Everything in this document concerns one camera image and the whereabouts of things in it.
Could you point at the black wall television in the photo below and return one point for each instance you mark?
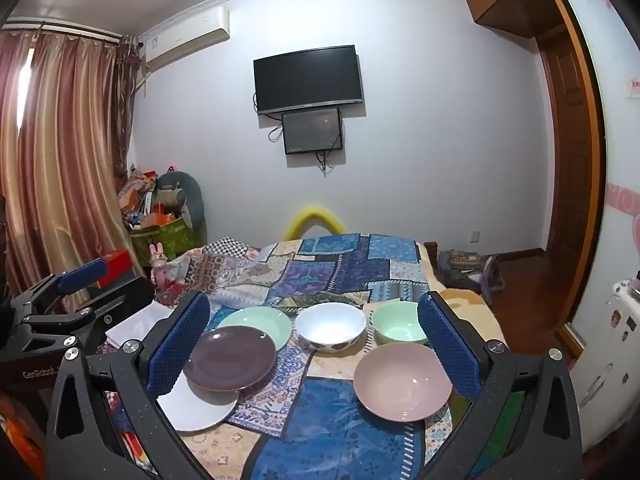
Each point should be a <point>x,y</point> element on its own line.
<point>305,80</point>

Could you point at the white air conditioner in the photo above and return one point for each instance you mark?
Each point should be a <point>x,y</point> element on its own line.
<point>185,37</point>

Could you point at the white cloth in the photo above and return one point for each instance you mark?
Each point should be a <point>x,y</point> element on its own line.
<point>140,320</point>

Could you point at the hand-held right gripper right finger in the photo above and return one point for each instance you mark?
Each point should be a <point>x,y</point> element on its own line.
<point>447,345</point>

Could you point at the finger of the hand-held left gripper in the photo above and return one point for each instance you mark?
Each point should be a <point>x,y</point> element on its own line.
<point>82,272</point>
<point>115,302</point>

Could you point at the brown wooden door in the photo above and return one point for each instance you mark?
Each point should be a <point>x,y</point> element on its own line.
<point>565,160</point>

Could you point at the orange cloth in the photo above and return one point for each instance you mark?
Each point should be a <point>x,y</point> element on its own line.
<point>20,435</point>

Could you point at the purple plate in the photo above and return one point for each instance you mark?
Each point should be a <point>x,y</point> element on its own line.
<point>230,357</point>

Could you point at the patchwork printed blanket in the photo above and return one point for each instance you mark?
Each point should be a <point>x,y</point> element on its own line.
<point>325,435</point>

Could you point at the small black wall monitor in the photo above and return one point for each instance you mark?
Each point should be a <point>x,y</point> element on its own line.
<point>312,130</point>

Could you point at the white plate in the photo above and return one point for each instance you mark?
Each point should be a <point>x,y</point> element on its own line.
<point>200,412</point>

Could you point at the pale green plate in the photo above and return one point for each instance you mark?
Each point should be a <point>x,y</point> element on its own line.
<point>260,322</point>

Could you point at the striped pink gold curtain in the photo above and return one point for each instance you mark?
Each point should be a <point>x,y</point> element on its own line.
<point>60,150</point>

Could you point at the pink bowl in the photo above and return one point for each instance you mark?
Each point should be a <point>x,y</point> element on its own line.
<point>400,382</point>

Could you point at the white bowl with dark spots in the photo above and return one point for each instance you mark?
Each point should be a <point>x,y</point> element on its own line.
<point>330,325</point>

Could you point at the pale green bowl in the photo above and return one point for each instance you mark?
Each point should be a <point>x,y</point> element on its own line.
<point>397,322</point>

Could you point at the small paper label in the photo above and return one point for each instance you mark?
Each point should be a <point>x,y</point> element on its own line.
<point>635,87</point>

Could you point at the yellow foam tube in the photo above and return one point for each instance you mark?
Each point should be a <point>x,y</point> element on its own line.
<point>305,212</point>

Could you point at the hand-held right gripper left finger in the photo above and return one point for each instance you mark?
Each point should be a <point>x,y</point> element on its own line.
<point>180,345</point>

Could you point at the red box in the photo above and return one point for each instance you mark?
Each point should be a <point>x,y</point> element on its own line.
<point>117,260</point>

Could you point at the pink rabbit toy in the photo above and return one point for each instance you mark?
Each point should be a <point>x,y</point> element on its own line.
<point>159,262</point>

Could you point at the patterned bag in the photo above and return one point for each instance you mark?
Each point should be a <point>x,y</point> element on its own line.
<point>460,262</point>

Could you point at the white ribbed suitcase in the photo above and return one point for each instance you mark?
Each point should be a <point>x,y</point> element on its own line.
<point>615,360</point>

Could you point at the green cardboard box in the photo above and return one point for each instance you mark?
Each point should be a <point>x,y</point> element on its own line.
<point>172,237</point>

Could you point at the wooden bed post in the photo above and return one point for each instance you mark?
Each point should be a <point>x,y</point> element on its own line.
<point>431,250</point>

